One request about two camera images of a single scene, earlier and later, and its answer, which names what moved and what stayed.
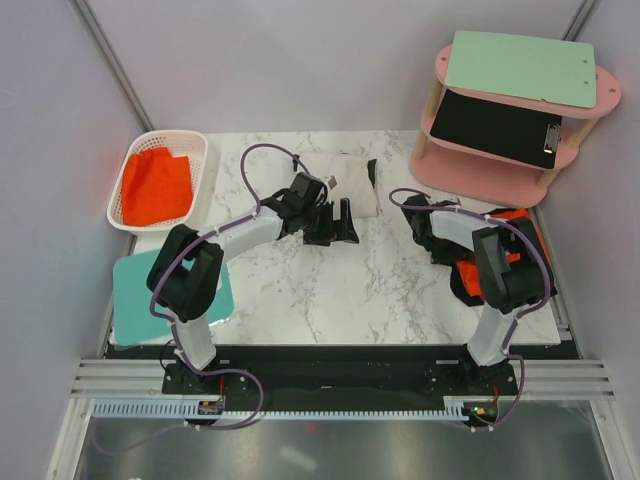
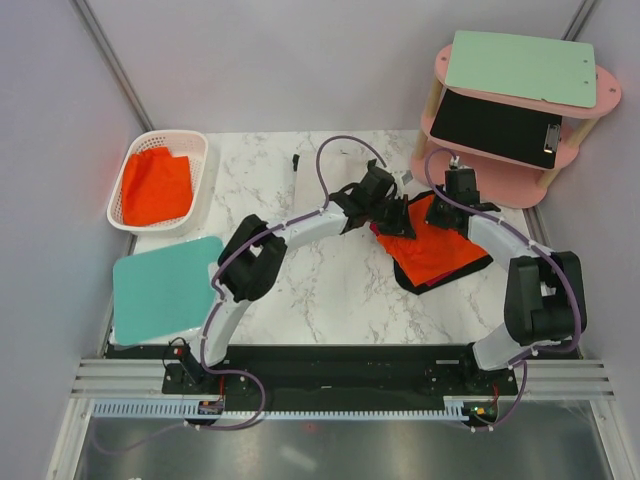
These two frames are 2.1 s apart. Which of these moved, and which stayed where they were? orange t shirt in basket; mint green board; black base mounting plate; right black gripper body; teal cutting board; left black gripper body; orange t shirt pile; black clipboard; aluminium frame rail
Moved: left black gripper body; right black gripper body; orange t shirt pile
Stayed: black clipboard; teal cutting board; mint green board; black base mounting plate; orange t shirt in basket; aluminium frame rail
